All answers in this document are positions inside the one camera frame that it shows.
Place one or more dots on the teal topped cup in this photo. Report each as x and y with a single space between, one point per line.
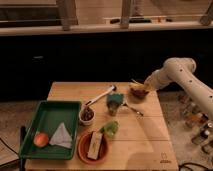
114 101

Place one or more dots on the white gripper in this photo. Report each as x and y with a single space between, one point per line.
148 84

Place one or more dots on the metal spoon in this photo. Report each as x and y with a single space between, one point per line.
133 109

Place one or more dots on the green plastic tray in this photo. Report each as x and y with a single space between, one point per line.
47 118

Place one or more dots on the spice bottle rack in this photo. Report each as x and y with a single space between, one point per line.
195 118

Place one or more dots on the orange plate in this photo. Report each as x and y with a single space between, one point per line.
83 149

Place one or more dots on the yellow banana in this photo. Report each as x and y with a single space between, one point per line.
138 86

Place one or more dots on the white cup with brown contents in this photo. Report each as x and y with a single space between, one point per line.
86 116

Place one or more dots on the green plastic cup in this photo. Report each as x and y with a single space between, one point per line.
110 129

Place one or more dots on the beige rectangular block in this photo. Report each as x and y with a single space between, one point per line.
94 145

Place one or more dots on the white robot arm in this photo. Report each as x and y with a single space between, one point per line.
180 71

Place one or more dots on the white folded cloth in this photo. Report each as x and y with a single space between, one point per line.
61 137

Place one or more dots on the red apple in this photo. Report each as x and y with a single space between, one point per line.
41 139

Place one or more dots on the white handled brush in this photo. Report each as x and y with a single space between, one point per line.
109 90

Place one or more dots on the wooden railing beam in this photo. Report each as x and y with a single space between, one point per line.
103 28

